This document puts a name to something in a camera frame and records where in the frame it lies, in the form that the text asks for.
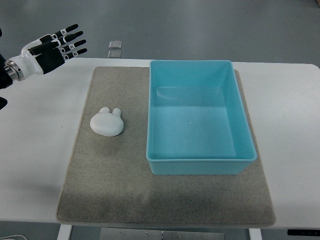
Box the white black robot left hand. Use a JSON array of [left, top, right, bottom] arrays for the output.
[[17, 24, 87, 78]]

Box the white bunny toy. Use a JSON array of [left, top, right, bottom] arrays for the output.
[[90, 107, 124, 137]]

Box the blue plastic box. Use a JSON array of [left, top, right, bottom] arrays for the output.
[[146, 60, 258, 175]]

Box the lower metal floor plate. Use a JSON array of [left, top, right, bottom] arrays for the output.
[[107, 50, 122, 59]]

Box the metal floor plate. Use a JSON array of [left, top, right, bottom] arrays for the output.
[[107, 50, 122, 59], [108, 40, 123, 49]]

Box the upper metal floor plate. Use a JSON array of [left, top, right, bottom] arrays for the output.
[[108, 40, 123, 49]]

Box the grey felt mat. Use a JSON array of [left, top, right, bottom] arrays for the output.
[[56, 67, 276, 229]]

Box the white left table leg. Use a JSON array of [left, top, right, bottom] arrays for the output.
[[57, 224, 73, 240]]

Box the white table leg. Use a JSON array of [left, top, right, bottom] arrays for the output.
[[57, 224, 73, 240], [248, 228, 263, 240]]

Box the metal table crossbar plate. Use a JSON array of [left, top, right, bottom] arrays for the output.
[[99, 228, 225, 240]]

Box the white right table leg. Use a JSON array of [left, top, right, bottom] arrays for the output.
[[248, 228, 263, 240]]

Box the black table control panel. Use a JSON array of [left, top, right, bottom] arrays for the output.
[[287, 229, 320, 237]]

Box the white cable on floor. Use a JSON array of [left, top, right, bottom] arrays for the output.
[[0, 233, 27, 240]]

